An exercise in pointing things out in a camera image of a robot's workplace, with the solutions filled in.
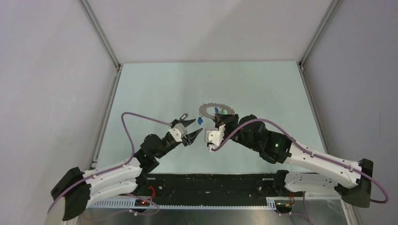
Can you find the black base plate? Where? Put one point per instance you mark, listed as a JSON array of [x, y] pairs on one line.
[[213, 189]]

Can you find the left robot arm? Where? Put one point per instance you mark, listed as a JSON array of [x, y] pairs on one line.
[[77, 190]]

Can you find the right circuit board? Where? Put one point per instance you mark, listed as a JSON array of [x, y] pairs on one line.
[[284, 205]]

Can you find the large toothed metal keyring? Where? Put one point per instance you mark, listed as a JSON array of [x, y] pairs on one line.
[[204, 113]]

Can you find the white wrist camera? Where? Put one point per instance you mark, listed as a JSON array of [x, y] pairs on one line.
[[178, 132], [214, 137]]

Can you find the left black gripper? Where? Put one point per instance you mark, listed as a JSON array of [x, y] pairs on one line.
[[190, 137]]

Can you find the right aluminium frame post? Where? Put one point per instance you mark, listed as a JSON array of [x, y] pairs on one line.
[[325, 21]]

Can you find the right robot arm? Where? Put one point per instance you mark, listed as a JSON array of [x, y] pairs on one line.
[[350, 179]]

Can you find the black key tag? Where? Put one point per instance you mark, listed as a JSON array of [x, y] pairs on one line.
[[184, 116]]

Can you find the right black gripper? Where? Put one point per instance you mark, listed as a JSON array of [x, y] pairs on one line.
[[227, 120]]

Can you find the grey cable duct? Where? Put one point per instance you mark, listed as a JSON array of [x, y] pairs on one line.
[[128, 203]]

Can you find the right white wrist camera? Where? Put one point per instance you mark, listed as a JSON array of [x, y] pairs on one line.
[[214, 137]]

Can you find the left circuit board with LEDs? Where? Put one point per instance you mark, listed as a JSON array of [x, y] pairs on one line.
[[141, 203]]

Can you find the aluminium frame post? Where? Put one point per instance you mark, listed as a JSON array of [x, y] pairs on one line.
[[92, 18], [325, 21]]

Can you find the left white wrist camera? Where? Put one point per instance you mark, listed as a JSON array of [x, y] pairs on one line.
[[178, 132]]

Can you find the left aluminium frame post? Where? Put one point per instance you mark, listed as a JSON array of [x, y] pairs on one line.
[[92, 18]]

